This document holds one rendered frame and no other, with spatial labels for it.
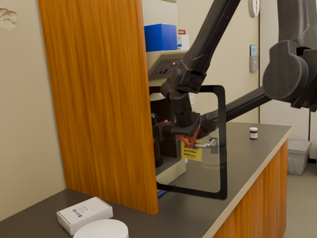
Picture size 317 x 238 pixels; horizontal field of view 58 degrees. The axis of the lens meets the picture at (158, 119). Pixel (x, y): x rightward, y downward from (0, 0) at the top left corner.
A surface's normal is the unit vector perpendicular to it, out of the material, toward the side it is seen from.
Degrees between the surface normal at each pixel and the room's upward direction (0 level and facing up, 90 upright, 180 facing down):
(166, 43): 90
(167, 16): 90
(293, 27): 64
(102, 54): 90
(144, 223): 0
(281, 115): 90
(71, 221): 0
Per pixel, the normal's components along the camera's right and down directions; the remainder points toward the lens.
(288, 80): -0.89, -0.14
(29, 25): 0.82, 0.06
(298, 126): -0.56, 0.22
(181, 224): -0.07, -0.98
